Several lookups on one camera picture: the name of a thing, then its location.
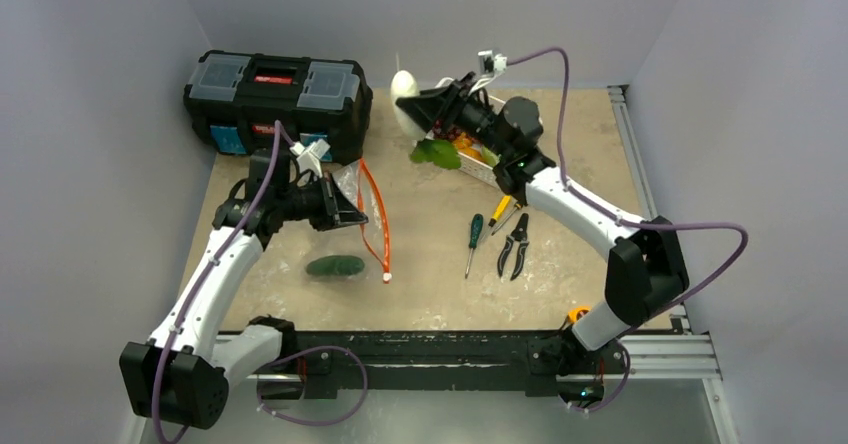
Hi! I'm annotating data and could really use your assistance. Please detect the clear zip top bag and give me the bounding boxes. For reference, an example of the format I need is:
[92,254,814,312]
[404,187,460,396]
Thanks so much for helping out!
[331,158,393,284]

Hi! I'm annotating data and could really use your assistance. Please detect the black plastic toolbox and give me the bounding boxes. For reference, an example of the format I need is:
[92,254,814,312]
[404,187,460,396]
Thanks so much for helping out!
[183,50,373,165]

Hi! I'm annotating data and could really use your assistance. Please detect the white plastic basket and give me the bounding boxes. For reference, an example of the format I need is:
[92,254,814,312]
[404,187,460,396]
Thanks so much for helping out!
[396,86,544,195]

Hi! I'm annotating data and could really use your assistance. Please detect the yellow handled screwdriver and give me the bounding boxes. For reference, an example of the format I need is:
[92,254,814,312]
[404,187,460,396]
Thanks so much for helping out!
[487,195,511,230]

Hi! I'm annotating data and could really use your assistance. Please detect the orange fruit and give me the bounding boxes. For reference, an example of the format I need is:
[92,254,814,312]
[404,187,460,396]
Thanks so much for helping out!
[452,134,484,162]

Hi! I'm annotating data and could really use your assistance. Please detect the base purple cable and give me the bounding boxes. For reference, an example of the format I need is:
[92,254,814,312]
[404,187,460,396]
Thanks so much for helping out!
[256,346,371,428]

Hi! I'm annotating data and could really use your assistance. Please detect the green handled screwdriver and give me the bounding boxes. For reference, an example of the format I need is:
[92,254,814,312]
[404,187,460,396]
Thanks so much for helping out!
[464,213,484,279]

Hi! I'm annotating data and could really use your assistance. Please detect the white radish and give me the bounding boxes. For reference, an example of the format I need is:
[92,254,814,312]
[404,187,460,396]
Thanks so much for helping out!
[389,53,432,143]

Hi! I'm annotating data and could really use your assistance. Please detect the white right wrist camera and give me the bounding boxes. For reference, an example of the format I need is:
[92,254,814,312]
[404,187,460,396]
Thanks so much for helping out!
[475,49,508,89]

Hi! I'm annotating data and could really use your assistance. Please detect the yellow tape measure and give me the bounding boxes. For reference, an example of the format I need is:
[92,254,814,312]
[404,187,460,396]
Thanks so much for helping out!
[566,306,591,325]

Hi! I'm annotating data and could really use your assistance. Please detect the dark green cucumber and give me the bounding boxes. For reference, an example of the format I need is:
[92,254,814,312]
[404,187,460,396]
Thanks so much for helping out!
[305,255,365,278]

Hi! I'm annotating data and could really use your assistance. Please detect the green leafy vegetable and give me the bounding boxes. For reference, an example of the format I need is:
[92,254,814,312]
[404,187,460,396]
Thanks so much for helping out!
[409,139,462,170]

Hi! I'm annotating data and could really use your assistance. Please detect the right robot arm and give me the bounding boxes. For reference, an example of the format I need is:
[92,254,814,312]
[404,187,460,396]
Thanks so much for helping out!
[390,70,689,371]

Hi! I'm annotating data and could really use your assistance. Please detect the black pliers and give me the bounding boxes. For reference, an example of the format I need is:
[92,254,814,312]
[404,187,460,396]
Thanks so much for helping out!
[497,212,529,280]

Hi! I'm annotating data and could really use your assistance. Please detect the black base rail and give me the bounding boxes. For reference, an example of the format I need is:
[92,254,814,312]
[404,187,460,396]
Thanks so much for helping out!
[252,330,627,404]

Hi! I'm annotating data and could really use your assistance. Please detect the red grape bunch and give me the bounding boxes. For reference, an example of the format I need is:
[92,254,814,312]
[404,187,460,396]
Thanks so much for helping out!
[431,120,464,142]

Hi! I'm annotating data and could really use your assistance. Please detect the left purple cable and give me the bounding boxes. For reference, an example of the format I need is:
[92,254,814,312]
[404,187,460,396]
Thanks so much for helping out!
[150,120,296,444]

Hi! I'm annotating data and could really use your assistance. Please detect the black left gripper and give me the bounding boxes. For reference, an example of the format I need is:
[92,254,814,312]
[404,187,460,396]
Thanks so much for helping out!
[275,170,367,231]

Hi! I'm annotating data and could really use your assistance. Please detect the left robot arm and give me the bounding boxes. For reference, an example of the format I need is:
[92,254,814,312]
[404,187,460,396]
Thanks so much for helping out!
[119,144,368,429]

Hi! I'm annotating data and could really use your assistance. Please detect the green cabbage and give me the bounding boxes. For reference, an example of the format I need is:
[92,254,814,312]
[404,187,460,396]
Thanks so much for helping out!
[480,147,499,168]

